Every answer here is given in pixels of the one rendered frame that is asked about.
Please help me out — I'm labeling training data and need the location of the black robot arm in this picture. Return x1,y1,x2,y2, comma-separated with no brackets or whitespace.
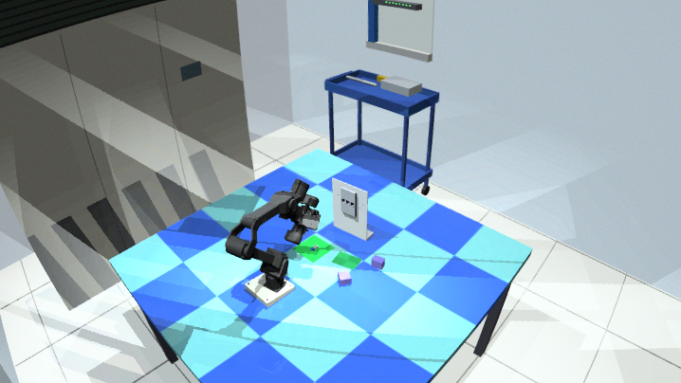
225,178,321,293

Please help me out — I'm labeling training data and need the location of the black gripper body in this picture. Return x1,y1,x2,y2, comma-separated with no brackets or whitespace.
284,194,320,245

